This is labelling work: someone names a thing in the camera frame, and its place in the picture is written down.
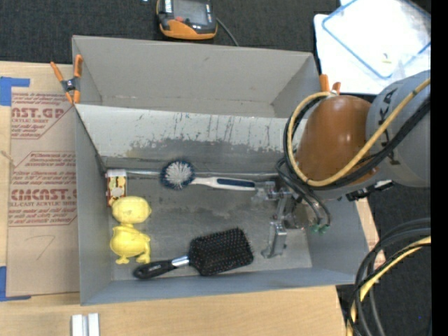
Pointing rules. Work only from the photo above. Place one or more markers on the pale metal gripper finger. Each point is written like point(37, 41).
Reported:
point(266, 191)
point(277, 238)

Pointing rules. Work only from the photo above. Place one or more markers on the black hairbrush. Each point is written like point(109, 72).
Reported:
point(220, 250)

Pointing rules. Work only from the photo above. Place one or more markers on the white and blue dish brush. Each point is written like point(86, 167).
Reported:
point(178, 175)

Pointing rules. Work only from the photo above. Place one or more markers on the grey metal bin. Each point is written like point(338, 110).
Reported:
point(210, 82)

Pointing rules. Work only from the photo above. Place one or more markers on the yellow toy duck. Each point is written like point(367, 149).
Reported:
point(129, 236)

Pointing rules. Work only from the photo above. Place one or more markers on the small red and white box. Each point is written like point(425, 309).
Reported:
point(116, 184)

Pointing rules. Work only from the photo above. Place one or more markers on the brown cardboard board red print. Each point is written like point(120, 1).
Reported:
point(42, 173)

